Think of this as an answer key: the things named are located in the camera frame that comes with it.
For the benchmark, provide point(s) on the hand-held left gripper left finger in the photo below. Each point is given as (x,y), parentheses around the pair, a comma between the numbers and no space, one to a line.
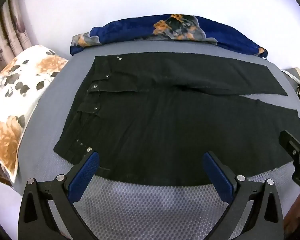
(86,171)

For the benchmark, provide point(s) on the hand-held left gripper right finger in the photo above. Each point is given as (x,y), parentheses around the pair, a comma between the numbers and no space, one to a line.
(216,173)

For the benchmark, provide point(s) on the black pants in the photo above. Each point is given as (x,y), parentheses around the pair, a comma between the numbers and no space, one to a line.
(165,120)

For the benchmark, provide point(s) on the grey mesh bed mattress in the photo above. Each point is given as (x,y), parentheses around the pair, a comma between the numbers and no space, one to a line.
(150,210)

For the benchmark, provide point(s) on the white floral pillow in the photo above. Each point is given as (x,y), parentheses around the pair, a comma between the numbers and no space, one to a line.
(22,85)

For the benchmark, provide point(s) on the blue floral blanket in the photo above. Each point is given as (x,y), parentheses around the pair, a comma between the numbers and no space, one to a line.
(145,28)

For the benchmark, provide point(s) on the beige floral curtain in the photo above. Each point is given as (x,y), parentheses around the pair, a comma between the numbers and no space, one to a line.
(12,22)

